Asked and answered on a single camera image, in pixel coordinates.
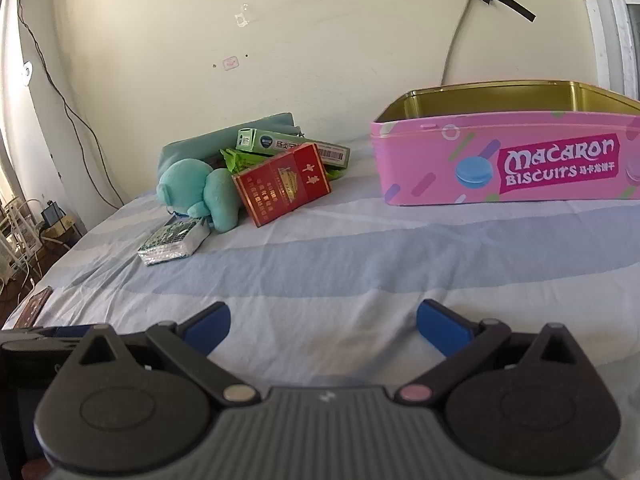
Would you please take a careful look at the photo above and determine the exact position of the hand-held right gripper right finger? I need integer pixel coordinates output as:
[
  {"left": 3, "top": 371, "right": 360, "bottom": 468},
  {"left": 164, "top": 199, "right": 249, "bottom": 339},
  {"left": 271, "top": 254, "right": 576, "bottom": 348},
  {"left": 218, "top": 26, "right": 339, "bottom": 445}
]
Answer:
[{"left": 395, "top": 299, "right": 588, "bottom": 405}]

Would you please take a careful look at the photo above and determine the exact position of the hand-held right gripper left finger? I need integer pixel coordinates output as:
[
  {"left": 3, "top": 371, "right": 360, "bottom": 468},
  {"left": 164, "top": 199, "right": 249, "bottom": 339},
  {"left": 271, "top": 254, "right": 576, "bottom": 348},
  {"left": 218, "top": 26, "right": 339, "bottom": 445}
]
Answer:
[{"left": 65, "top": 301, "right": 262, "bottom": 406}]

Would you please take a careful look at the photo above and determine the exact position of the green patterned tissue packet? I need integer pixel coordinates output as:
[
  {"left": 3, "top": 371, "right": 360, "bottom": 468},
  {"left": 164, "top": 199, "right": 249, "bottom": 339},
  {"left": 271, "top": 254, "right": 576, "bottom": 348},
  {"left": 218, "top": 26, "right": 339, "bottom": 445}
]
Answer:
[{"left": 138, "top": 217, "right": 211, "bottom": 267}]

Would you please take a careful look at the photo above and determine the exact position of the teal plush toy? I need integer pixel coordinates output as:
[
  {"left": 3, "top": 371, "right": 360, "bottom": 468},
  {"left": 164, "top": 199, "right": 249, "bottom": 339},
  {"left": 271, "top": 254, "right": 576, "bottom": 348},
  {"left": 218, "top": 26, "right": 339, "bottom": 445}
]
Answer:
[{"left": 156, "top": 158, "right": 246, "bottom": 233}]

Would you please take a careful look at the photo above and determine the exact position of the red cigarette box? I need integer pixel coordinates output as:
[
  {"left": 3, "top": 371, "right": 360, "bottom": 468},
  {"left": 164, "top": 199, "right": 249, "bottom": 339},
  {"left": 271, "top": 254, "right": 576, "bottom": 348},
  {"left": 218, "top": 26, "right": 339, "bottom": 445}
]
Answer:
[{"left": 231, "top": 142, "right": 332, "bottom": 228}]

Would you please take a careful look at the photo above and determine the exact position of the pink biscuit tin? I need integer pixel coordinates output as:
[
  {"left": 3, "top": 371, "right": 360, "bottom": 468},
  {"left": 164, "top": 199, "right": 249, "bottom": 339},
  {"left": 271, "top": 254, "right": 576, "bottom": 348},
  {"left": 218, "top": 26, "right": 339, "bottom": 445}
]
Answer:
[{"left": 370, "top": 80, "right": 640, "bottom": 207}]

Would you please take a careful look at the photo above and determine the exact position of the green wet wipes packet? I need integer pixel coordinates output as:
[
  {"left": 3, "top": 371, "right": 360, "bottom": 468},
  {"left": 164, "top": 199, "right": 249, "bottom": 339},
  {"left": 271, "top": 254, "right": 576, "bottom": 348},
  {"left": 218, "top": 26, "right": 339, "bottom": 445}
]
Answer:
[{"left": 221, "top": 147, "right": 343, "bottom": 181}]

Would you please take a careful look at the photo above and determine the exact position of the teal fabric pouch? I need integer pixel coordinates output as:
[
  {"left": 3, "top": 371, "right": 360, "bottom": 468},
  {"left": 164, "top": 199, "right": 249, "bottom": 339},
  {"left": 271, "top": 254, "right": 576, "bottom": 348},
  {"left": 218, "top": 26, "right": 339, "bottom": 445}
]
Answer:
[{"left": 159, "top": 112, "right": 305, "bottom": 181}]

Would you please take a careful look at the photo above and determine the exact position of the green white medicine box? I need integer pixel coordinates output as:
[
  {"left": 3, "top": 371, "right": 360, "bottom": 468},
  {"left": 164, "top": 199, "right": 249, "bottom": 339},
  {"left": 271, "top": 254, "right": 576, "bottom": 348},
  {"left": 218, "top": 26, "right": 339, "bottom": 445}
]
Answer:
[{"left": 236, "top": 128, "right": 351, "bottom": 170}]

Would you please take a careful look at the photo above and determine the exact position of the brown book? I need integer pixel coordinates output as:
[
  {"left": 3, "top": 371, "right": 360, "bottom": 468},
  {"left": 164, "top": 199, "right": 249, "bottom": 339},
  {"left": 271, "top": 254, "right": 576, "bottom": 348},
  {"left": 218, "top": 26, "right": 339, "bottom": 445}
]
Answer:
[{"left": 2, "top": 286, "right": 53, "bottom": 331}]

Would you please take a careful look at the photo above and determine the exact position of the striped bed sheet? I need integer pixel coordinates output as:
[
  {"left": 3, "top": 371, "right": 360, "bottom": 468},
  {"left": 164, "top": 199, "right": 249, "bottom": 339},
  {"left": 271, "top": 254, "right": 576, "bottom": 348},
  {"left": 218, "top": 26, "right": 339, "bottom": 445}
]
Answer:
[{"left": 0, "top": 135, "right": 640, "bottom": 396}]

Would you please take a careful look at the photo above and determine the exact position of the small wooden side table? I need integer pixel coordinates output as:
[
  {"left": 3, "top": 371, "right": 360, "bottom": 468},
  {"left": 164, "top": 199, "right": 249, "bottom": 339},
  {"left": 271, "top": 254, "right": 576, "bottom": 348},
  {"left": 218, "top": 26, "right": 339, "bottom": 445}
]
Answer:
[{"left": 39, "top": 215, "right": 83, "bottom": 258}]

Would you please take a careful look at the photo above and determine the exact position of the white wire rack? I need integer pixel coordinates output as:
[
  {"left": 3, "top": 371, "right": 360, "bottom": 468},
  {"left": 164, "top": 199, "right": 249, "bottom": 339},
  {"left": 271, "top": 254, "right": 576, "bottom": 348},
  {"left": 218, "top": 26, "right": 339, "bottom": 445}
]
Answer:
[{"left": 0, "top": 195, "right": 41, "bottom": 288}]

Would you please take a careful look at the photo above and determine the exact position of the black wall cable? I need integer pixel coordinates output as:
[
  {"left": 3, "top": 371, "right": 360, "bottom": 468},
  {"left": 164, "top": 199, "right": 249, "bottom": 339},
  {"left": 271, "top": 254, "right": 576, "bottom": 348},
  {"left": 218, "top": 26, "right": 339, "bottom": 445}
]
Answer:
[{"left": 17, "top": 0, "right": 126, "bottom": 208}]

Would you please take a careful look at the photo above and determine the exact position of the white power cable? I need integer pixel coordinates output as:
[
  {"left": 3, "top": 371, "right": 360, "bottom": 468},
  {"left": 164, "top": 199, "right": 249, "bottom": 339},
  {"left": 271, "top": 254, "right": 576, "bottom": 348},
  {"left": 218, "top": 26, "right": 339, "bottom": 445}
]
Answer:
[{"left": 440, "top": 0, "right": 473, "bottom": 86}]

